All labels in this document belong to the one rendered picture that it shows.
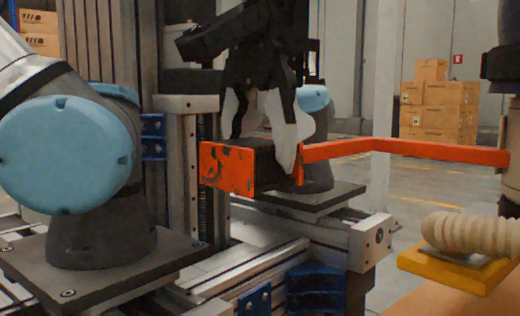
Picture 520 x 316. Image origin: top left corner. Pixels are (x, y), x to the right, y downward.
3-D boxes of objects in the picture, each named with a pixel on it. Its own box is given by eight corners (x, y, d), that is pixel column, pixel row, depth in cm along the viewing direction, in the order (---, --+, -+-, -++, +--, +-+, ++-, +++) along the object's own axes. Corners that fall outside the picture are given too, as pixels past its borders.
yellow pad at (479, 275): (485, 301, 42) (489, 255, 42) (394, 269, 50) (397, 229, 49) (559, 226, 65) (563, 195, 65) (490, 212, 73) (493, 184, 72)
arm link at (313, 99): (270, 146, 91) (270, 84, 88) (282, 139, 103) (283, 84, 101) (325, 148, 87) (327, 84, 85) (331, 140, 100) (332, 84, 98)
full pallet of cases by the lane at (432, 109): (456, 163, 684) (464, 55, 656) (396, 156, 751) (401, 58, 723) (475, 154, 774) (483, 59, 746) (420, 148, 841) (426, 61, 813)
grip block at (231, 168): (249, 198, 41) (249, 149, 41) (198, 183, 48) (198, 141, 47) (303, 185, 47) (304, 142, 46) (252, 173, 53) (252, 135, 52)
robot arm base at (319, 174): (255, 186, 96) (255, 144, 94) (293, 175, 107) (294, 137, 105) (310, 197, 86) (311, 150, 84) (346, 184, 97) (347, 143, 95)
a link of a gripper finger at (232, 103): (260, 158, 54) (280, 93, 50) (226, 164, 50) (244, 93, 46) (245, 147, 56) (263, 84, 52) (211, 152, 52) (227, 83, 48)
